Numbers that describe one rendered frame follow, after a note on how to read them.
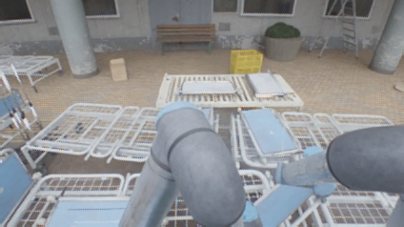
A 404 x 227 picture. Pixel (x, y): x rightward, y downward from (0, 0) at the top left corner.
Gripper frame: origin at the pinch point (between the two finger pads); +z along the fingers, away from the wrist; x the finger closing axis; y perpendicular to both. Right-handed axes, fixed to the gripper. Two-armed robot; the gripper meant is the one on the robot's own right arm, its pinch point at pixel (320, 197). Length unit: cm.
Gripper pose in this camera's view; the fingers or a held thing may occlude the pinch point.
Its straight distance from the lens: 131.5
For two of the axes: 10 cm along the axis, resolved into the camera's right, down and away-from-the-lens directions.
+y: -8.3, 4.8, -2.9
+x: 4.3, 2.0, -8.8
